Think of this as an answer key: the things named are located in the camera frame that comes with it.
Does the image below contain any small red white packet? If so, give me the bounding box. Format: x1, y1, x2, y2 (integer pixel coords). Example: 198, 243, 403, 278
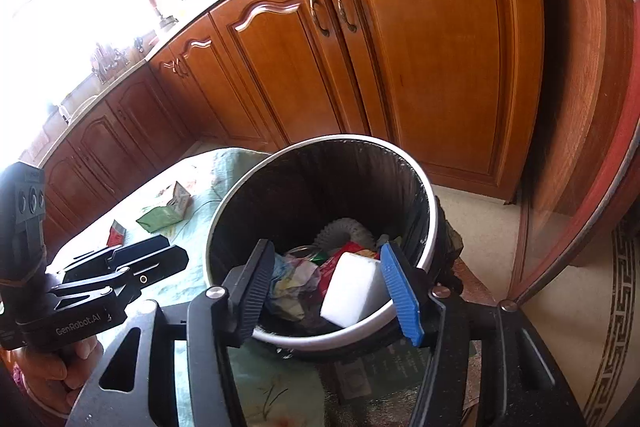
106, 220, 126, 248

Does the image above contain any white foam block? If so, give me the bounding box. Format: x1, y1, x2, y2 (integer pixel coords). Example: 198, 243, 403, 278
320, 254, 385, 329

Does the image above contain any light blue floral tablecloth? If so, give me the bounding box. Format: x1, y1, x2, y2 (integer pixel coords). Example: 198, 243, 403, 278
50, 147, 326, 427

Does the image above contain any small green wrapper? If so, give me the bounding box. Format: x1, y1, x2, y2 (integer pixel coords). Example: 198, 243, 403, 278
136, 205, 183, 233

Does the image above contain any white foam fruit net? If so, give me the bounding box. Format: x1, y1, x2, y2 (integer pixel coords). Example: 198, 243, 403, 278
315, 217, 376, 253

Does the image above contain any kitchen window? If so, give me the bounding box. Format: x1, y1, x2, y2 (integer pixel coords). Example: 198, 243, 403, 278
0, 0, 151, 158

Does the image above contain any person's left hand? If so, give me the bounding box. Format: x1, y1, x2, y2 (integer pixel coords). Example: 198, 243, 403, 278
10, 334, 106, 408

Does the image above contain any white rimmed round bin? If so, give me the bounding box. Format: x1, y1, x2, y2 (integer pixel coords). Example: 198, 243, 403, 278
205, 134, 463, 363

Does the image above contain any small cream carton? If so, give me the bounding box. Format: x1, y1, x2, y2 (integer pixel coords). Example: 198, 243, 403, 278
172, 182, 193, 215

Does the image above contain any utensil rack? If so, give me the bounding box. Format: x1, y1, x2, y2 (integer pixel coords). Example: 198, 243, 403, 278
90, 42, 126, 82

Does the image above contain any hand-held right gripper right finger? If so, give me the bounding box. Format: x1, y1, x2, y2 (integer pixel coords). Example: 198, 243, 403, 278
379, 242, 588, 427

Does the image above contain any black bin liner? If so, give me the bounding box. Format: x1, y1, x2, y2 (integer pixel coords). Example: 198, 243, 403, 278
209, 139, 432, 338

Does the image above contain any row of wooden lower cabinets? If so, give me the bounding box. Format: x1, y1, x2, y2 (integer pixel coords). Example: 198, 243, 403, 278
40, 0, 546, 238

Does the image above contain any wooden framed glass door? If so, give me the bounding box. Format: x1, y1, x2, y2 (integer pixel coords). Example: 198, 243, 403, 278
505, 0, 640, 308

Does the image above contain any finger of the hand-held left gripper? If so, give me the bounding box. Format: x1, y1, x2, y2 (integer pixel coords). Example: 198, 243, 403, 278
50, 244, 190, 308
62, 234, 171, 280

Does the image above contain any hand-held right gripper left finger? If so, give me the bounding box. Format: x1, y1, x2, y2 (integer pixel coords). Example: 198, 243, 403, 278
65, 239, 277, 427

